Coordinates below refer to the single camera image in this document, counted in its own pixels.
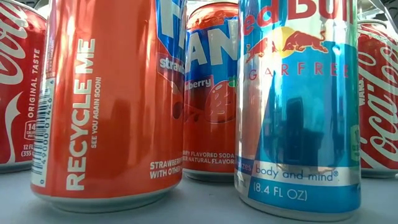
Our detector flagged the blue sugarfree Red Bull can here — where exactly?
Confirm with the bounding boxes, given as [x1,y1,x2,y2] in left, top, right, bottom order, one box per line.
[233,0,363,222]

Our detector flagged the red Star Wars Coca-Cola can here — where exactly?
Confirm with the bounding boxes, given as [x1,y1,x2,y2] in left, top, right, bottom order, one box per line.
[356,19,398,179]

